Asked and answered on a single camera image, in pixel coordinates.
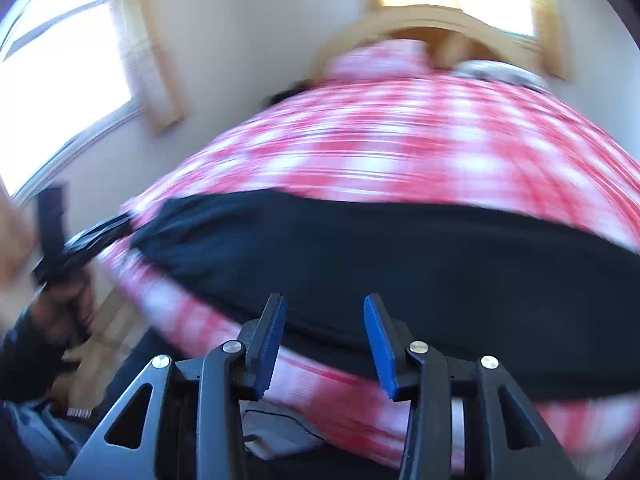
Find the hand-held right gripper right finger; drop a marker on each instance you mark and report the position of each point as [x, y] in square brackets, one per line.
[381, 350]

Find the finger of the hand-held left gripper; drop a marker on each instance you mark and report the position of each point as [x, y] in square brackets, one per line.
[97, 240]

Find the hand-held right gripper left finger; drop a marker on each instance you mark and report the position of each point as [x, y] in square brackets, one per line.
[267, 350]

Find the black pants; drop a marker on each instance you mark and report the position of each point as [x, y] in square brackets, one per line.
[400, 260]

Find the person's left forearm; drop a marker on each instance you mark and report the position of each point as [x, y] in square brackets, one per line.
[30, 360]

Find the person's left hand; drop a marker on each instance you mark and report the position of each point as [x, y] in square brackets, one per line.
[70, 310]

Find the yellow curtain with frayed hem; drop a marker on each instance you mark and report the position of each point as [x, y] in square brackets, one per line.
[15, 245]

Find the large side window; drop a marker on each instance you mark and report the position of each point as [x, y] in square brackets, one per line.
[55, 75]

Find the long yellow curtain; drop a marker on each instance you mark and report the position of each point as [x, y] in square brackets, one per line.
[155, 60]

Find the red plaid bedsheet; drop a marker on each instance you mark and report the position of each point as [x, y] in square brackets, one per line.
[375, 150]

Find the dark object beside bed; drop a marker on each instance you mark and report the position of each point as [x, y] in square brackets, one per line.
[287, 94]

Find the pink floral pillow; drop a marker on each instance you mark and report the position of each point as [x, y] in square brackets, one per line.
[380, 60]

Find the white patterned pillow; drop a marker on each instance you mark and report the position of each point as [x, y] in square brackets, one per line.
[500, 74]

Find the wooden headboard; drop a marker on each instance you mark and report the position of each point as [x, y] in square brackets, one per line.
[425, 17]

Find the short yellow curtain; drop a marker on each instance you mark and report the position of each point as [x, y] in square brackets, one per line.
[550, 35]

